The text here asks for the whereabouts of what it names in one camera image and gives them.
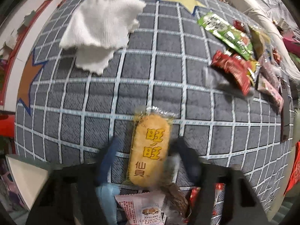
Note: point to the small red candy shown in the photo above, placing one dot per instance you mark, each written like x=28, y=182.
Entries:
x=239, y=25

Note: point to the pink cookie packet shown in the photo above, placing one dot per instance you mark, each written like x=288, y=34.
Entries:
x=142, y=208

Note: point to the white cloth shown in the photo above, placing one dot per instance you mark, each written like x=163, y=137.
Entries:
x=98, y=28

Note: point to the light blue snack packet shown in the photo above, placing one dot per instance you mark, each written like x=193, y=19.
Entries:
x=106, y=193

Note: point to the red snack bar packet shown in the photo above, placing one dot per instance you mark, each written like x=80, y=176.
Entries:
x=232, y=69

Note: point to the grey checked table mat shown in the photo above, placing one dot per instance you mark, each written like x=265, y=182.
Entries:
x=74, y=113

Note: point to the white square tray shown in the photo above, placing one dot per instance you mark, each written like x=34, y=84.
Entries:
x=29, y=176

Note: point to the yellow rice cracker packet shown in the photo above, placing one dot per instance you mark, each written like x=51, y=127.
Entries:
x=149, y=146

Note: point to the green snack packet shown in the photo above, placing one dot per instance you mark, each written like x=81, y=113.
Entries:
x=223, y=30

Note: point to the pink snack packet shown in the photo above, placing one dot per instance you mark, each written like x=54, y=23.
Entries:
x=265, y=87

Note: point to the purple snack packet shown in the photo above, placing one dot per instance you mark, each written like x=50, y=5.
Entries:
x=267, y=71

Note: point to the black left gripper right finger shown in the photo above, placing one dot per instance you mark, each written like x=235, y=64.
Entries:
x=240, y=205

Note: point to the black remote control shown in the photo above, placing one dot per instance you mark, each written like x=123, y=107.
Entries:
x=285, y=114

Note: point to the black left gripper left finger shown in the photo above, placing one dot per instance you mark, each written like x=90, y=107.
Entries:
x=72, y=189

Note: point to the red candy packet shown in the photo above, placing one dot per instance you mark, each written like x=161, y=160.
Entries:
x=195, y=191

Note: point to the yellow snack packet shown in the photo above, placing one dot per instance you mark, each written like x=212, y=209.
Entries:
x=261, y=42

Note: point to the white sofa with blankets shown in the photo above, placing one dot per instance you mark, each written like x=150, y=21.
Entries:
x=255, y=11

